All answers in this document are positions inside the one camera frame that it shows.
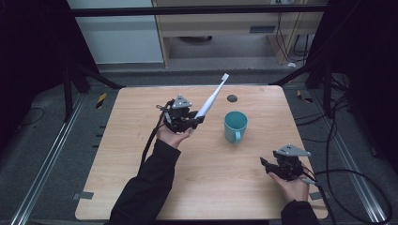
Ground aluminium floor rail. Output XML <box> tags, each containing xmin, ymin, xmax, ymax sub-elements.
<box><xmin>8</xmin><ymin>93</ymin><xmax>87</xmax><ymax>225</ymax></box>
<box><xmin>311</xmin><ymin>89</ymin><xmax>390</xmax><ymax>223</ymax></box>

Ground black curtain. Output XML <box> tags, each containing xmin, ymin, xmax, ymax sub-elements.
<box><xmin>0</xmin><ymin>0</ymin><xmax>100</xmax><ymax>151</ymax></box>
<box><xmin>308</xmin><ymin>0</ymin><xmax>398</xmax><ymax>174</ymax></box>

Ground grey tape piece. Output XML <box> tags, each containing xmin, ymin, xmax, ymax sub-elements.
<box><xmin>309</xmin><ymin>190</ymin><xmax>325</xmax><ymax>202</ymax></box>
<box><xmin>72</xmin><ymin>191</ymin><xmax>95</xmax><ymax>201</ymax></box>

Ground black horizontal bar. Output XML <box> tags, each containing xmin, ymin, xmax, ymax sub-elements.
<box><xmin>69</xmin><ymin>5</ymin><xmax>330</xmax><ymax>18</ymax></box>

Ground light wooden desk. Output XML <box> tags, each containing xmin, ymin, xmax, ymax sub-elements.
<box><xmin>151</xmin><ymin>0</ymin><xmax>330</xmax><ymax>68</ymax></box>

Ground teal cup with handle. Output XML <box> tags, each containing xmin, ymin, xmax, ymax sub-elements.
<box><xmin>223</xmin><ymin>111</ymin><xmax>249</xmax><ymax>145</ymax></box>

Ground black hanging desk cables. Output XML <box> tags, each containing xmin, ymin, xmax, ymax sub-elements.
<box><xmin>274</xmin><ymin>11</ymin><xmax>312</xmax><ymax>64</ymax></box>

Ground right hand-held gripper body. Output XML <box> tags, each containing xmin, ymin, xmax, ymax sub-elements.
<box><xmin>271</xmin><ymin>143</ymin><xmax>313</xmax><ymax>182</ymax></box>

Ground black floor cable loop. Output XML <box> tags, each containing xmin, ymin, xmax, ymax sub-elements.
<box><xmin>17</xmin><ymin>107</ymin><xmax>46</xmax><ymax>128</ymax></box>

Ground white electric toothbrush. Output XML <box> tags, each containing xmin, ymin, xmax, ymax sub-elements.
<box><xmin>193</xmin><ymin>72</ymin><xmax>230</xmax><ymax>120</ymax></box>

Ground black metal stand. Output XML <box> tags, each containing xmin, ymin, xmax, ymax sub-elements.
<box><xmin>268</xmin><ymin>57</ymin><xmax>334</xmax><ymax>119</ymax></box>
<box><xmin>61</xmin><ymin>57</ymin><xmax>126</xmax><ymax>124</ymax></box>

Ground person's right hand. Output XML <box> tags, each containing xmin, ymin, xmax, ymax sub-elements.
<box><xmin>268</xmin><ymin>172</ymin><xmax>311</xmax><ymax>203</ymax></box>

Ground yellow black striped tape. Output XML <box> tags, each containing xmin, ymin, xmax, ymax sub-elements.
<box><xmin>296</xmin><ymin>89</ymin><xmax>314</xmax><ymax>104</ymax></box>
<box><xmin>95</xmin><ymin>92</ymin><xmax>108</xmax><ymax>111</ymax></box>

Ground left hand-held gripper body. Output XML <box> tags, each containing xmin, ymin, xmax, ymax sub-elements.
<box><xmin>162</xmin><ymin>94</ymin><xmax>193</xmax><ymax>134</ymax></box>

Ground white cabinet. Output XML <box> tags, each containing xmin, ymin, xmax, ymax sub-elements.
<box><xmin>66</xmin><ymin>0</ymin><xmax>165</xmax><ymax>66</ymax></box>

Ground person's left hand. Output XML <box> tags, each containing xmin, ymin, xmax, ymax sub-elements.
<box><xmin>155</xmin><ymin>123</ymin><xmax>192</xmax><ymax>149</ymax></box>

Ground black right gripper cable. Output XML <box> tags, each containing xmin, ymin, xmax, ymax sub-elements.
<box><xmin>299</xmin><ymin>165</ymin><xmax>393</xmax><ymax>225</ymax></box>

